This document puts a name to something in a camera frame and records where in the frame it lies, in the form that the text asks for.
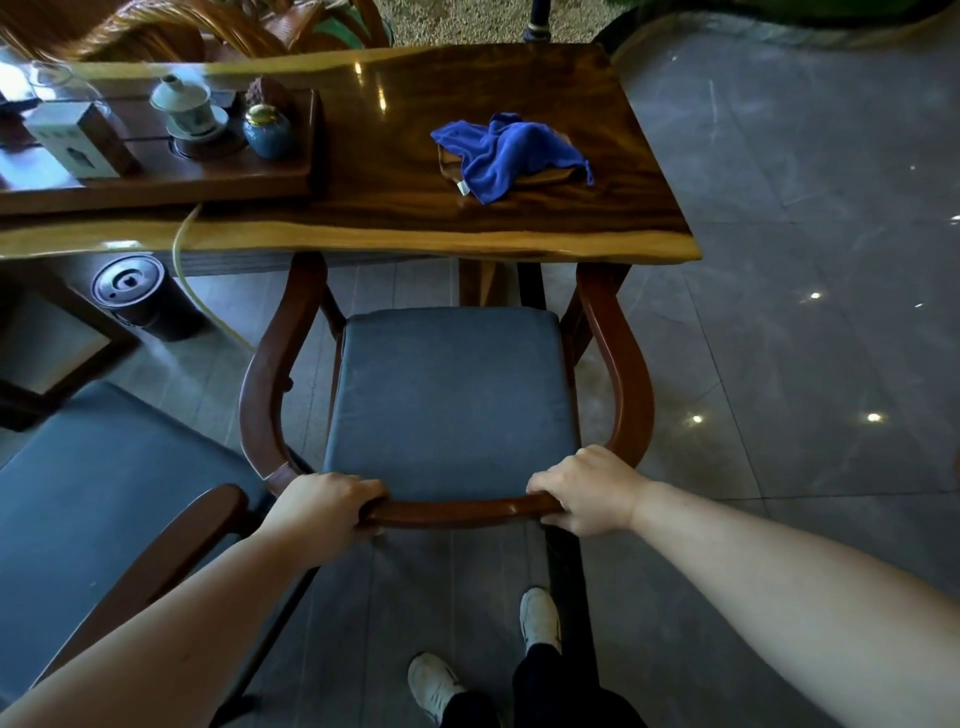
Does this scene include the blue cloth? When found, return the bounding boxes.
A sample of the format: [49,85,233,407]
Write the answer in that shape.
[431,112,595,205]

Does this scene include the dark blue seat cushion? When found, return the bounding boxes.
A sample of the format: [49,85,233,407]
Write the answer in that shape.
[323,305,583,502]
[0,378,275,699]

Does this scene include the blue-cushioned wooden armchair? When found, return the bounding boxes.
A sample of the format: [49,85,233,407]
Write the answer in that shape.
[0,378,324,728]
[238,251,655,703]

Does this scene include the brown pine cone ornament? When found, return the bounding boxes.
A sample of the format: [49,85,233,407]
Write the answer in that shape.
[249,74,295,114]

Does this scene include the person's right forearm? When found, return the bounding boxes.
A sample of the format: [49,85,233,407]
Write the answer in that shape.
[628,479,960,728]

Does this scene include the black trousers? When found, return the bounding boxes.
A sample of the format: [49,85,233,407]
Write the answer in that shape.
[442,643,646,728]

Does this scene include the wooden table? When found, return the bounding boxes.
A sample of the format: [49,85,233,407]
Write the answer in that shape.
[0,43,704,433]

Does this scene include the dark wooden tea tray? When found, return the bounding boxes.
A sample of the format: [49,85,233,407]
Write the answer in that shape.
[0,88,324,217]

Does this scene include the blue jar with gold lid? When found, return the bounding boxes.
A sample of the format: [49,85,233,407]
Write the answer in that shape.
[242,103,301,160]

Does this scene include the small wooden leaf tray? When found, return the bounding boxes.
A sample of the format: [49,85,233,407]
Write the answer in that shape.
[437,142,585,190]

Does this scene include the white right shoe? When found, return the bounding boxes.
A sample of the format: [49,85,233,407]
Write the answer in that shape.
[519,587,562,654]

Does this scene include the person's right hand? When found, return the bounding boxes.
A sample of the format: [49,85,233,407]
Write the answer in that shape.
[526,444,654,538]

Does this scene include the white lidded tea bowl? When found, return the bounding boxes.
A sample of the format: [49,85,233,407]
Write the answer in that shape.
[149,73,230,142]

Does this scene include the person's left forearm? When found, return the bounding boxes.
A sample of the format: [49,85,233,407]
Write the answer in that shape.
[0,521,320,728]

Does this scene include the white shoe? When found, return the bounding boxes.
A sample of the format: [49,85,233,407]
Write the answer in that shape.
[407,652,466,725]
[519,587,562,654]

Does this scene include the black lidded waste bucket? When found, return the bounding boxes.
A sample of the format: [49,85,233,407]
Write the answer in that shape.
[91,254,204,343]

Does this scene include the pale yellow drain hose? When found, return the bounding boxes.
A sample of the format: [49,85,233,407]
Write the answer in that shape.
[170,202,256,354]

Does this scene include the white left shoe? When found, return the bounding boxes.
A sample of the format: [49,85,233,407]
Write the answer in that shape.
[407,652,466,725]

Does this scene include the white printed box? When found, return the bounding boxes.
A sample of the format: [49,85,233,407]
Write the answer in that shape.
[26,101,142,180]

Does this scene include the person's left hand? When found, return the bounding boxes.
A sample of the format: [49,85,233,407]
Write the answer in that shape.
[258,472,390,560]

